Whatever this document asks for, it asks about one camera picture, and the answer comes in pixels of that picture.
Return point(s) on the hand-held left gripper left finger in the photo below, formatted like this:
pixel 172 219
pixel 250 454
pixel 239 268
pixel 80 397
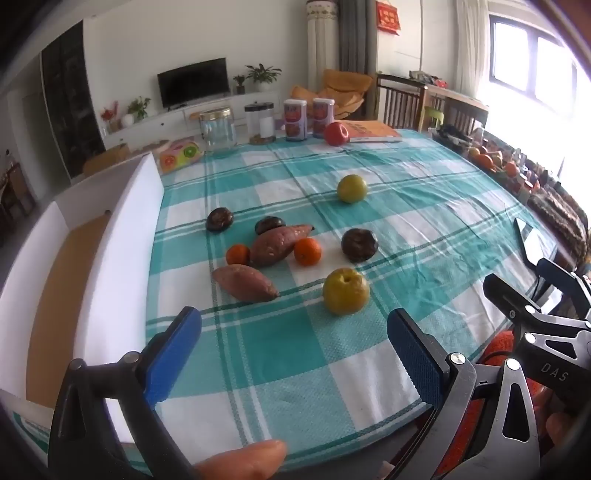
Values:
pixel 173 355

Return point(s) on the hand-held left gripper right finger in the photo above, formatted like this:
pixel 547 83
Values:
pixel 411 350

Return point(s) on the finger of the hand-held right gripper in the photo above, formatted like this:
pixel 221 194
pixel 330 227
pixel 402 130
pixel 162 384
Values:
pixel 512 307
pixel 561 279

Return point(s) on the yellow-green round fruit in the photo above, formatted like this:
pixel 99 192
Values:
pixel 346 291
pixel 352 188

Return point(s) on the sweet potato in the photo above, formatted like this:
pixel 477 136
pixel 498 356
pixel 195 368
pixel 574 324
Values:
pixel 279 244
pixel 244 284

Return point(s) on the white foam box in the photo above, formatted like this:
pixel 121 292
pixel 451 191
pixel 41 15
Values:
pixel 124 258

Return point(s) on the dark mushroom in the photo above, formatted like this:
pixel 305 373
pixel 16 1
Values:
pixel 359 244
pixel 270 224
pixel 219 219

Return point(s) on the small orange tangerine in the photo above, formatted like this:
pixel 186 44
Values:
pixel 238 254
pixel 308 251

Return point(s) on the person's left hand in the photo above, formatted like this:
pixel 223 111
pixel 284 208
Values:
pixel 249 457

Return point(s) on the person's right hand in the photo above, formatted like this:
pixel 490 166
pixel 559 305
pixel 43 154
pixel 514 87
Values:
pixel 557 429

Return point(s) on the orange-red clothing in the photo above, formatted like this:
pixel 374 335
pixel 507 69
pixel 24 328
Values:
pixel 501 346

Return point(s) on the black phone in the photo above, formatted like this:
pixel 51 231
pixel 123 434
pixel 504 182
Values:
pixel 531 240

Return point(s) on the patterned brown blanket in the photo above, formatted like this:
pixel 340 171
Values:
pixel 561 221

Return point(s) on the teal checked tablecloth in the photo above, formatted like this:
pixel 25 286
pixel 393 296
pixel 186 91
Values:
pixel 300 350

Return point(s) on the row of assorted goods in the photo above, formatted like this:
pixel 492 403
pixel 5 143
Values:
pixel 485 159

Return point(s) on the fruit print pouch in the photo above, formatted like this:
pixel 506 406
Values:
pixel 180 154

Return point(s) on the wooden dining table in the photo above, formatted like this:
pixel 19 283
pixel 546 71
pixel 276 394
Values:
pixel 457 104

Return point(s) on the green plastic stool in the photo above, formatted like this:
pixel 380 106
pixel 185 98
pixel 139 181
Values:
pixel 434 117

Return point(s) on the orange book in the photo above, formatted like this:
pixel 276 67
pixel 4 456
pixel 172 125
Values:
pixel 371 130

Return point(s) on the dark framed window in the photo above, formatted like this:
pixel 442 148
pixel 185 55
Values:
pixel 531 55

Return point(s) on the red apple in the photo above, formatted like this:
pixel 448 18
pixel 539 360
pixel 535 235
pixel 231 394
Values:
pixel 336 134

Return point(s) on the glass jar with gold lid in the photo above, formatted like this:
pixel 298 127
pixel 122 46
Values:
pixel 217 129

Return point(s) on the white low cabinet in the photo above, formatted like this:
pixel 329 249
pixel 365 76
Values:
pixel 161 122

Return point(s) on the dark wooden chair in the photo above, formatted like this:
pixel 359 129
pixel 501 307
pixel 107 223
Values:
pixel 399 101

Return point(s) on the white round vase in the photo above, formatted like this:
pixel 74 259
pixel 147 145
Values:
pixel 127 121

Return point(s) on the clear jar with black lid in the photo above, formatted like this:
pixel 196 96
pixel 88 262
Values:
pixel 260 122

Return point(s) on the red labelled tin can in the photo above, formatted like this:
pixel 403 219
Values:
pixel 323 117
pixel 295 120

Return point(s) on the red flower bouquet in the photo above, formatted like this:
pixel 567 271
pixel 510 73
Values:
pixel 109 114

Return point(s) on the leafy green potted plant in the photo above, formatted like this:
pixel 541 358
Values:
pixel 138 108

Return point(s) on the white curtain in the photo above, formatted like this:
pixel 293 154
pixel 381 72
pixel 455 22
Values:
pixel 471 46

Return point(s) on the orange armchair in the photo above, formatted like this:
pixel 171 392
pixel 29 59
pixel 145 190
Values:
pixel 344 90

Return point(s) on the dark glass cabinet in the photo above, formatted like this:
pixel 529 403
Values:
pixel 69 106

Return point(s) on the black television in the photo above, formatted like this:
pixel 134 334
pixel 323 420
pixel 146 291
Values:
pixel 193 82

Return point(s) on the small dark potted plant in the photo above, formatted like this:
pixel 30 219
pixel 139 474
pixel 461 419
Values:
pixel 239 84

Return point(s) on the large green potted plant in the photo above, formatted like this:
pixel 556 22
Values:
pixel 262 74

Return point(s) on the grey curtain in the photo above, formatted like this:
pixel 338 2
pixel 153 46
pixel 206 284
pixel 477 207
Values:
pixel 358 37

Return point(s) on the white standing air conditioner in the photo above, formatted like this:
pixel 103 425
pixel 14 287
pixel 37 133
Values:
pixel 323 41

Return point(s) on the red wall hanging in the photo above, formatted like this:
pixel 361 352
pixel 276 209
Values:
pixel 388 16

